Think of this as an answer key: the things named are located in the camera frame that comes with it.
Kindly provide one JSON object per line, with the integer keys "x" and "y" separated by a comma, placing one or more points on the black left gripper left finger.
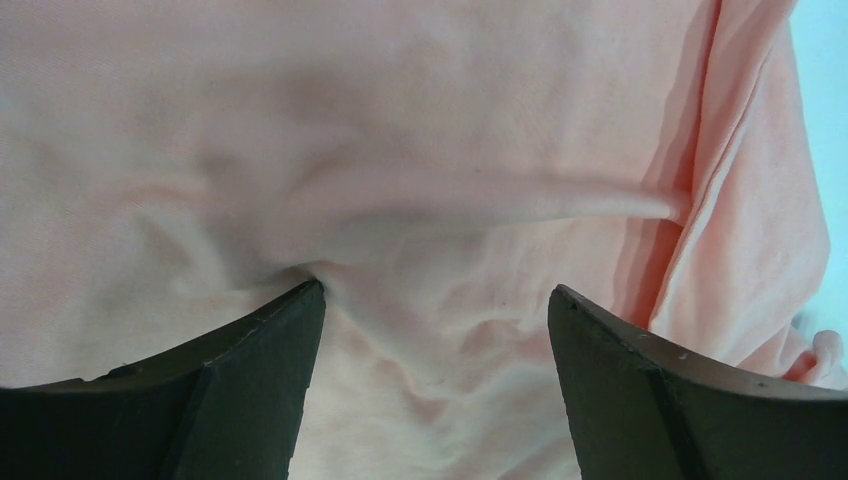
{"x": 226, "y": 405}

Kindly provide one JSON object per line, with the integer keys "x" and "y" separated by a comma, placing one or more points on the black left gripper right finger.
{"x": 642, "y": 407}

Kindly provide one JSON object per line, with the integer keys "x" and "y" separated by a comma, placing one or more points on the pink t shirt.
{"x": 441, "y": 166}

